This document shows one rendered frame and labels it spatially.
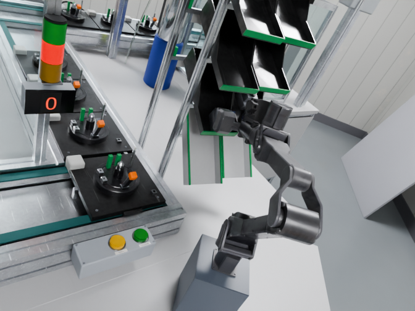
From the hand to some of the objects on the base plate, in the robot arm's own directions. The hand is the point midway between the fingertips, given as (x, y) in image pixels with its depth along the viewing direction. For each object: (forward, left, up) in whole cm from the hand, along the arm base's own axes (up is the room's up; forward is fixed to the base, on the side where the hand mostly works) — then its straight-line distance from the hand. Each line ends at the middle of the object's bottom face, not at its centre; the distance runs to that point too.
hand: (238, 119), depth 96 cm
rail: (-36, +38, -43) cm, 68 cm away
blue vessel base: (+93, +37, -43) cm, 109 cm away
